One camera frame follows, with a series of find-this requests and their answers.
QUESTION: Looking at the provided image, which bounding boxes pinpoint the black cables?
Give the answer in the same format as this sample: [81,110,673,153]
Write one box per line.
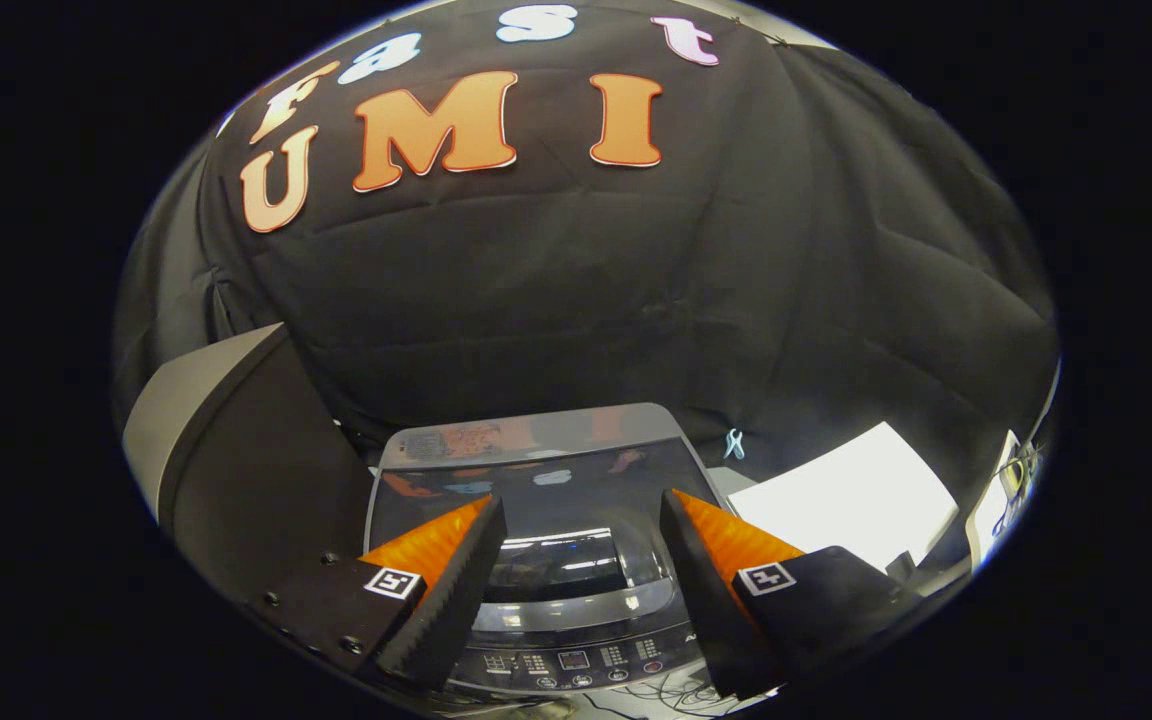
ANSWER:
[576,670,737,719]

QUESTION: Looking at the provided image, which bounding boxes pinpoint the white board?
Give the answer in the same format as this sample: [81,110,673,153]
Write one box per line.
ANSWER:
[726,421,960,573]

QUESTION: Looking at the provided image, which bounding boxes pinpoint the grey stand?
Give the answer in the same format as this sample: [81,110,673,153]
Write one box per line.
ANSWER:
[123,322,377,601]

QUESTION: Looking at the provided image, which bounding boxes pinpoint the grey washing machine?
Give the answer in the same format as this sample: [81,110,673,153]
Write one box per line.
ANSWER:
[364,403,737,698]

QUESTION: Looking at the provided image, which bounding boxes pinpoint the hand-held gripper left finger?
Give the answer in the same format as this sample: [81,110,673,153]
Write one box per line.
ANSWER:
[254,495,509,691]

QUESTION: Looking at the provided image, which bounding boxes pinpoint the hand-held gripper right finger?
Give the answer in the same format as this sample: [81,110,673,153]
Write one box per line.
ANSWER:
[660,488,922,701]

